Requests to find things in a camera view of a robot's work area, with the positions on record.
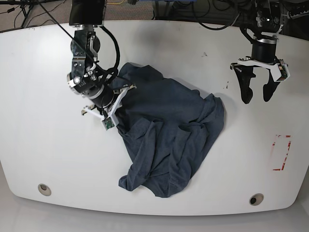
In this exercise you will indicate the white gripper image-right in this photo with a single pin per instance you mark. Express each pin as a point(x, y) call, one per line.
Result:
point(244, 72)

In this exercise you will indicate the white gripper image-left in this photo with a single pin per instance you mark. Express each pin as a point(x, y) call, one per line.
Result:
point(110, 109)

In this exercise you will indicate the dark blue T-shirt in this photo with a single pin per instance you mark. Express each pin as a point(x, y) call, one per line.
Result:
point(167, 128)

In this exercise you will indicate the red tape rectangle marking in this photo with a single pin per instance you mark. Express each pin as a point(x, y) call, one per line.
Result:
point(279, 152)

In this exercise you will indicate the wrist camera board image-left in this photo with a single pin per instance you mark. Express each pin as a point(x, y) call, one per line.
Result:
point(108, 123)

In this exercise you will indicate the wrist camera board image-right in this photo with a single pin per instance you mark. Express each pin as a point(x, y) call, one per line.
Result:
point(284, 71)

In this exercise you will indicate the left table cable grommet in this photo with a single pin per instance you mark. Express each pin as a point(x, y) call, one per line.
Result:
point(44, 190)

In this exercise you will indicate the table cable grommet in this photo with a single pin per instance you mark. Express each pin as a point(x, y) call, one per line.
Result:
point(44, 190)
point(256, 199)

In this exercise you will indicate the right table cable grommet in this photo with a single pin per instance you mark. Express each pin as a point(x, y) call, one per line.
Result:
point(256, 199)

